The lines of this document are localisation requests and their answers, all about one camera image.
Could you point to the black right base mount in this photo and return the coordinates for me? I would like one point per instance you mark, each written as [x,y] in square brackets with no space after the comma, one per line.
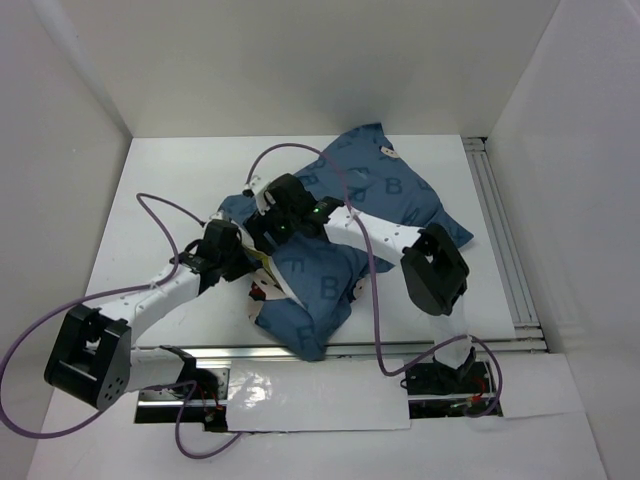
[432,395]

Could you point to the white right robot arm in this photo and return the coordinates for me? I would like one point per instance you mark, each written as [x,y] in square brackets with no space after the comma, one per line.
[434,271]

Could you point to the white cover sheet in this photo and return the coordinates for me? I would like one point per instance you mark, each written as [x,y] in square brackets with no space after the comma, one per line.
[332,395]

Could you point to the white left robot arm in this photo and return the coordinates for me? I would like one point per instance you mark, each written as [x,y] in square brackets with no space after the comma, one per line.
[94,358]

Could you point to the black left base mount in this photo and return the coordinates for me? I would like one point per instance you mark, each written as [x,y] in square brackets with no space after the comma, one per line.
[197,396]

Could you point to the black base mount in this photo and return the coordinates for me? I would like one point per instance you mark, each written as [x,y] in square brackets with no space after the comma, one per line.
[432,395]
[197,396]

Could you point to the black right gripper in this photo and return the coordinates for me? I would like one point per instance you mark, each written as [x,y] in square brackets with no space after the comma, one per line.
[259,223]

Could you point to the blue cartoon print pillowcase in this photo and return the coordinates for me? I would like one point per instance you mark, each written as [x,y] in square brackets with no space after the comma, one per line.
[386,204]

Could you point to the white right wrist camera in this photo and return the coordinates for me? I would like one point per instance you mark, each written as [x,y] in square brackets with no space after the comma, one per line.
[257,191]

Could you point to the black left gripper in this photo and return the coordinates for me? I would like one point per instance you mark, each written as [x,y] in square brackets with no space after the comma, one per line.
[244,265]

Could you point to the white pillow with yellow edge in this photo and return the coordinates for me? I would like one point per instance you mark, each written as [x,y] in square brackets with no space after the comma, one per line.
[265,277]

